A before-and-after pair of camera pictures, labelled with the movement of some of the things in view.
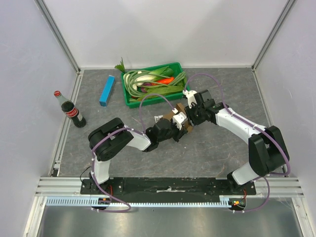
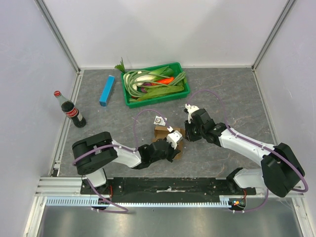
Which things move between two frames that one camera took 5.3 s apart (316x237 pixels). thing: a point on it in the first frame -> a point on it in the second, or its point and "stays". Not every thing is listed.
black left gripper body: x=176 y=132 -> x=171 y=152
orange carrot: x=166 y=81 stays
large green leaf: x=161 y=90 stays
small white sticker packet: x=157 y=118 stays
